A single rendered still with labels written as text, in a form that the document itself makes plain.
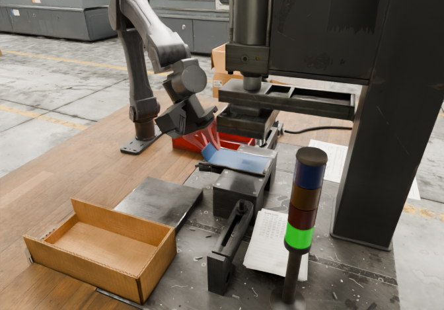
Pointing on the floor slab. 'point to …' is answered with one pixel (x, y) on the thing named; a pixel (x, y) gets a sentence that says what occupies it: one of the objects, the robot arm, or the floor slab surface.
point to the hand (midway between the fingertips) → (212, 148)
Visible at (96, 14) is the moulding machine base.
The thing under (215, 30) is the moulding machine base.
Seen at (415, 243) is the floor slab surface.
